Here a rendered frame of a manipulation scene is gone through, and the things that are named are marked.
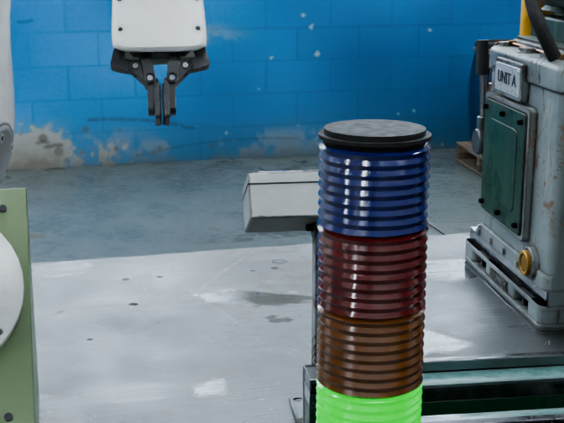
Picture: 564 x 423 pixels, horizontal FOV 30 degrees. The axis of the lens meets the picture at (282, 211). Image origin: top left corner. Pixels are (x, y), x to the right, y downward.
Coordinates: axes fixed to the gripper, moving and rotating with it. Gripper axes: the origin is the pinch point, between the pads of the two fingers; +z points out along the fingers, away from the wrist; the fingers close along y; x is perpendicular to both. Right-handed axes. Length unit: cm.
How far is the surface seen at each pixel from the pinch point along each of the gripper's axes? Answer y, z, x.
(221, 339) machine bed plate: 7.4, 22.0, 31.8
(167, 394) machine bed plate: -0.4, 29.8, 17.1
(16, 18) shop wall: -70, -217, 465
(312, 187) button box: 15.1, 10.7, -3.4
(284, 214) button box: 12.0, 13.5, -3.5
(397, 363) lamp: 11, 33, -53
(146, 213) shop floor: -1, -85, 404
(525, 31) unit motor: 58, -25, 41
